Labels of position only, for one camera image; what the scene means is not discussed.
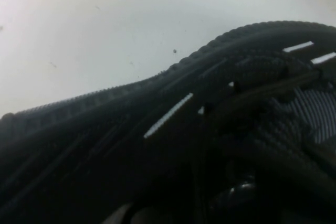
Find black knit sneaker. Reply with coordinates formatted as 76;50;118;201
0;20;336;224

